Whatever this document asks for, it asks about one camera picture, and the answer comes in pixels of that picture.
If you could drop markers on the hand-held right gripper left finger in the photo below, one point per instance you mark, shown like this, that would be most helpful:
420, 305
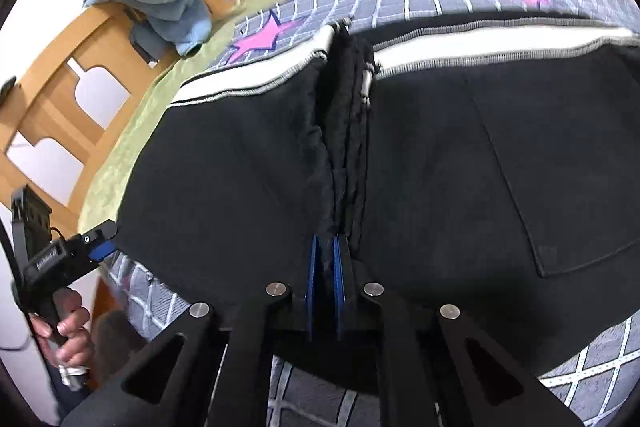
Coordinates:
312, 287

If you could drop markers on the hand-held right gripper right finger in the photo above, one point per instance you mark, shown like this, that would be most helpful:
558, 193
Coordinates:
342, 277

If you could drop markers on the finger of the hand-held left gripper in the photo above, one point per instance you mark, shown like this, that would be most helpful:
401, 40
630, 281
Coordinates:
104, 251
100, 232

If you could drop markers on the black pants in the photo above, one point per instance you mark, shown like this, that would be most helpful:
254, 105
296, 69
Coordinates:
475, 182

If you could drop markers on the person's left hand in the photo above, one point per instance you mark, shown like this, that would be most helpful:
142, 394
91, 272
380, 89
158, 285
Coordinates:
75, 337

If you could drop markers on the green fleece blanket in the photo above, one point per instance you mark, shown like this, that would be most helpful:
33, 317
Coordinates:
150, 107

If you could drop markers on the wooden bed frame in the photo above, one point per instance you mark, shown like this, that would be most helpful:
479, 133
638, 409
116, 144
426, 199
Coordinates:
50, 72

